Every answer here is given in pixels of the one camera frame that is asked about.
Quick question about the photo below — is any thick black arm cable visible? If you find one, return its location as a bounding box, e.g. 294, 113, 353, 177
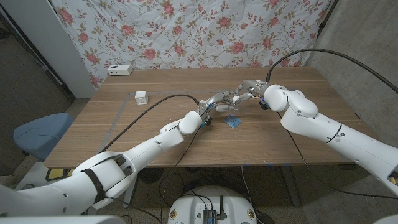
99, 94, 201, 153
265, 48, 398, 94

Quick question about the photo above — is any white table leg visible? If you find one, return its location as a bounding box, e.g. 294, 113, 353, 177
122, 182, 139, 208

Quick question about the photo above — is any white power strip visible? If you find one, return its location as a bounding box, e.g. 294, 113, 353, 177
107, 64, 134, 77

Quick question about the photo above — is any white floor plate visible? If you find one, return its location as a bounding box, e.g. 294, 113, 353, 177
15, 161, 52, 190

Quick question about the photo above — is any blue padded stool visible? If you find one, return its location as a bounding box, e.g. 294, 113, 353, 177
12, 112, 74, 162

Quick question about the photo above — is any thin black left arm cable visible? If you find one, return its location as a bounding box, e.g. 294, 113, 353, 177
159, 124, 213, 224

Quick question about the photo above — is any grey table leg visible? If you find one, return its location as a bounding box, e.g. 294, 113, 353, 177
281, 164, 302, 208

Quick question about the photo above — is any yellow and black floor marker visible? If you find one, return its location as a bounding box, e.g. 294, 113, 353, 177
45, 167, 76, 182

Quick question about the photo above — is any black backdrop pole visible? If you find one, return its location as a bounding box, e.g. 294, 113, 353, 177
316, 0, 340, 40

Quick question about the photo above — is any white cube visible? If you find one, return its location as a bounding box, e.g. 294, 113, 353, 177
134, 90, 149, 105

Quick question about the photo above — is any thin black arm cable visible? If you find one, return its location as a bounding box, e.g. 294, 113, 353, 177
159, 124, 213, 224
275, 110, 398, 200

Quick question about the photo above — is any tall white panel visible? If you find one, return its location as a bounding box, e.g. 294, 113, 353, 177
0, 0, 96, 99

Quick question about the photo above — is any floral backdrop cloth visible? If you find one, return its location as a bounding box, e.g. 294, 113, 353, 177
51, 0, 332, 90

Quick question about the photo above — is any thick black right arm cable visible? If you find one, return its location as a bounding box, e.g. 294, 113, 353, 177
265, 48, 398, 94

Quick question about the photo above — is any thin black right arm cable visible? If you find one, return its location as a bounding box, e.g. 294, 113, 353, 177
275, 110, 398, 200

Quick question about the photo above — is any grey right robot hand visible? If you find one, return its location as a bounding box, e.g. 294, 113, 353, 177
232, 79, 270, 105

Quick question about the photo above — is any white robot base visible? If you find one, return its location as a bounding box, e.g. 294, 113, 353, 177
167, 185, 258, 224

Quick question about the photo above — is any blue sugar packet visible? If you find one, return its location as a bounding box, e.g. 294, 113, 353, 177
223, 114, 243, 129

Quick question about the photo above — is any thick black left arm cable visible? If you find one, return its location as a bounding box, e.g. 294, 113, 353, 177
99, 94, 201, 153

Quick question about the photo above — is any black module with antenna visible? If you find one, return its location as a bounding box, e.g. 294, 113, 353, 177
202, 195, 227, 224

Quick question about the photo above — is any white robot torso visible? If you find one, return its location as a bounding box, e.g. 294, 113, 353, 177
0, 213, 398, 224

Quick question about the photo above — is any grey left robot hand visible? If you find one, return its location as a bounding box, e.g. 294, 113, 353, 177
198, 90, 240, 118

